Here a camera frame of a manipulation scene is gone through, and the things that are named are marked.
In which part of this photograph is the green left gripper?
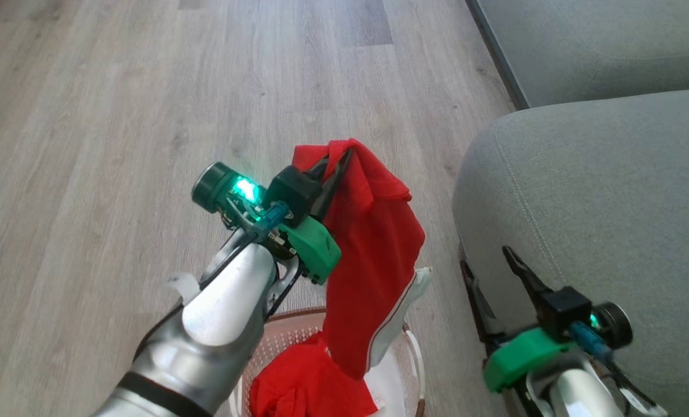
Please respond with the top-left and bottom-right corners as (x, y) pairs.
(279, 148), (355, 286)

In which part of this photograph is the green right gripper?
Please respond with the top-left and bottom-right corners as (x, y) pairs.
(461, 246), (578, 393)

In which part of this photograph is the red garment with white trim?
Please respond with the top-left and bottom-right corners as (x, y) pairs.
(249, 138), (435, 417)

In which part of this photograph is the cream laundry basket brown rim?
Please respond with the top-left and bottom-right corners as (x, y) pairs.
(228, 307), (426, 417)

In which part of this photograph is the grey sofa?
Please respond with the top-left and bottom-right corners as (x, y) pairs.
(453, 87), (689, 417)

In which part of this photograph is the grey sofa base section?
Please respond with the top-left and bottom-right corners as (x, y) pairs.
(466, 0), (689, 110)

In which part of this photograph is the blue cable connector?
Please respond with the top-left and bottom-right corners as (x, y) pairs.
(570, 321), (615, 363)
(246, 201), (290, 242)

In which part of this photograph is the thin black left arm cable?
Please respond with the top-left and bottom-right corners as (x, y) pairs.
(198, 232), (308, 323)

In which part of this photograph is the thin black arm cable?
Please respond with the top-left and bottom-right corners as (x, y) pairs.
(607, 347), (668, 415)
(198, 232), (308, 323)

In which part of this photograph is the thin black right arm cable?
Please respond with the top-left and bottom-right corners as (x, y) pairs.
(607, 347), (668, 415)

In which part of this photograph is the white cable tag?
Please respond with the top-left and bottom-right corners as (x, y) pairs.
(167, 272), (201, 305)

